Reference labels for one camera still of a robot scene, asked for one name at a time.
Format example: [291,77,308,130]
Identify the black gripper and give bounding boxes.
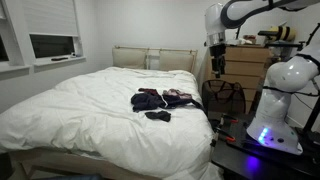
[209,44,227,79]

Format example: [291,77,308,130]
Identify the small black cloth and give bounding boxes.
[144,110,172,123]

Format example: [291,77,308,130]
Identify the black mesh laundry bag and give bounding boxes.
[201,79,247,116]

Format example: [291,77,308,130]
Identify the pink cloth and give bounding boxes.
[162,88,193,101]

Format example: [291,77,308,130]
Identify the maroon cloth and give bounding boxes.
[137,87,161,97]

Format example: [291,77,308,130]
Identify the navy blue crumpled cloth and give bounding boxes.
[130,92,167,113]

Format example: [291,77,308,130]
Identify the wooden dresser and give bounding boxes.
[203,44,272,115]

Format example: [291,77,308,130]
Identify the white clutter on dresser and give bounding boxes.
[229,34,258,46]

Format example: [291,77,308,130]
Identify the beige headboard cushion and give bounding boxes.
[158,49,195,73]
[111,47,148,70]

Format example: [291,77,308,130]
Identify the long dark navy garment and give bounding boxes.
[162,94,207,115]

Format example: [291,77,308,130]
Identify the yellow black striped item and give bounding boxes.
[267,25,297,43]

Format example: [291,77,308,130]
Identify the black robot table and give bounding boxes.
[210,112,320,180]

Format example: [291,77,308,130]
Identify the white bed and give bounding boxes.
[0,66,224,180]

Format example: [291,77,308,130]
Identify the small bluish sill object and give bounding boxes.
[70,50,83,59]

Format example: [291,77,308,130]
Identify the black remote control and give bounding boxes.
[50,56,70,62]

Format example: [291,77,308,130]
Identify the dark window pane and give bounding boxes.
[29,33,76,60]

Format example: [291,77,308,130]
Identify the white window blind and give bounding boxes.
[21,0,80,37]

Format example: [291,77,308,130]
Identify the orange-handled black clamp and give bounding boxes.
[214,127,237,143]
[220,114,240,125]

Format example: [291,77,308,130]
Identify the thin black wall cable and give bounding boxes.
[292,92,316,112]

